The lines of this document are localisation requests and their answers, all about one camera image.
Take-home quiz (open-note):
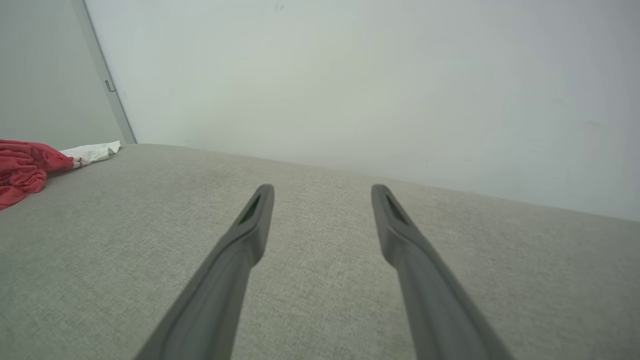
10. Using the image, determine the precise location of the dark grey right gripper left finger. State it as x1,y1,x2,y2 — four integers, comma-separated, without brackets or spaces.
135,184,275,360

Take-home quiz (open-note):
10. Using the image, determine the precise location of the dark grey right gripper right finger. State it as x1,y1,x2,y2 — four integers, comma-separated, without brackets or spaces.
371,184,516,360

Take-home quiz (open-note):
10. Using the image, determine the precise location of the red Bulls basketball jersey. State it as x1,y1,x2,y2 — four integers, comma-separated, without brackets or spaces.
0,139,122,211

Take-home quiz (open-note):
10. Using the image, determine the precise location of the grey door frame strip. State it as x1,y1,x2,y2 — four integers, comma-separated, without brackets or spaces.
70,0,137,146

